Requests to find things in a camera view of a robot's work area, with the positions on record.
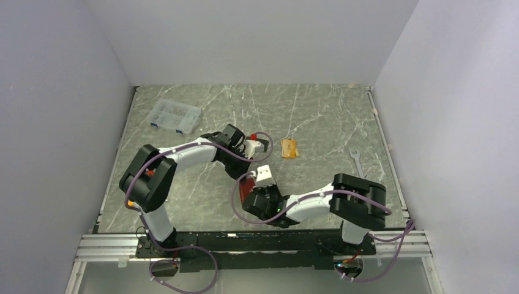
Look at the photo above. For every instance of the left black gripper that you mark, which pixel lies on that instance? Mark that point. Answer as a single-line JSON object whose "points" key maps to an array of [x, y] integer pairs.
{"points": [[243, 169]]}

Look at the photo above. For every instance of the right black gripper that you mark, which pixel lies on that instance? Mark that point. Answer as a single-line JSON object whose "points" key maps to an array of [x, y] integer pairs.
{"points": [[260, 190]]}

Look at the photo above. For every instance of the red leather wallet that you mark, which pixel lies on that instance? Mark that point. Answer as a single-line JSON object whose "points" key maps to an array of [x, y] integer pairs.
{"points": [[245, 188]]}

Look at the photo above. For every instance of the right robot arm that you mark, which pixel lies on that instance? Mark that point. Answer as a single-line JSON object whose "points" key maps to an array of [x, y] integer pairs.
{"points": [[358, 202]]}

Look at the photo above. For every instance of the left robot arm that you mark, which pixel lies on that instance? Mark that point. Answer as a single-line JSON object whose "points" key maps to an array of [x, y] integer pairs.
{"points": [[147, 180]]}

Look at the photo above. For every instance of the orange card stack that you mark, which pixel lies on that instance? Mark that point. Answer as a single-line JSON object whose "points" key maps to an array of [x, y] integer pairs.
{"points": [[289, 148]]}

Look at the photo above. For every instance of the silver wrench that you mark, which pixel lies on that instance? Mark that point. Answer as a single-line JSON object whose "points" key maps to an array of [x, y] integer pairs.
{"points": [[356, 156]]}

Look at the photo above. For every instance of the clear plastic organizer box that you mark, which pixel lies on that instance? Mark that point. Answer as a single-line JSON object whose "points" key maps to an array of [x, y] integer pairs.
{"points": [[174, 116]]}

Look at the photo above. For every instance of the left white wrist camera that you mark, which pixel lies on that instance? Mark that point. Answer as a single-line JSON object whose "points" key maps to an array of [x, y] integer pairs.
{"points": [[252, 146]]}

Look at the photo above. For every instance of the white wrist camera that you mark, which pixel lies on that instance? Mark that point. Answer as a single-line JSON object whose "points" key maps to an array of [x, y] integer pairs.
{"points": [[264, 174], [252, 146]]}

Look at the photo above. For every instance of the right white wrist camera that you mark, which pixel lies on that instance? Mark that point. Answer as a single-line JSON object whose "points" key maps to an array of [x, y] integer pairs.
{"points": [[264, 174]]}

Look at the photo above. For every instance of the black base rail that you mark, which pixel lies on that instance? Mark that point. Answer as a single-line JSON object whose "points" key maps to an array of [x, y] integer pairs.
{"points": [[242, 250]]}

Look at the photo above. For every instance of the aluminium frame rail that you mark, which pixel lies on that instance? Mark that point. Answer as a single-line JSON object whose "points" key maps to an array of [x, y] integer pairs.
{"points": [[122, 249]]}

